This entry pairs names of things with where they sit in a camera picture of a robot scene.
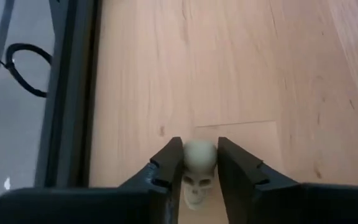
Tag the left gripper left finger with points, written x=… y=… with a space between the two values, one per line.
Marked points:
x=104 y=202

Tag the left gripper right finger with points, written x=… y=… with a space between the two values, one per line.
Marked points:
x=291 y=202

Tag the bone white plastic skull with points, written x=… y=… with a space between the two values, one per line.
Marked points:
x=199 y=161

